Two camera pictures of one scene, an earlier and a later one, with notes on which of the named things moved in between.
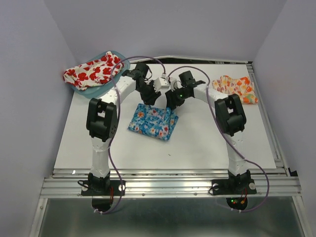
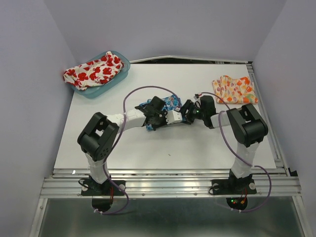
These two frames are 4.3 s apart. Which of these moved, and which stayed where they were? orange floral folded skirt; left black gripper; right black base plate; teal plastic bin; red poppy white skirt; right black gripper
Moved: right black gripper; left black gripper
Stayed: right black base plate; red poppy white skirt; orange floral folded skirt; teal plastic bin
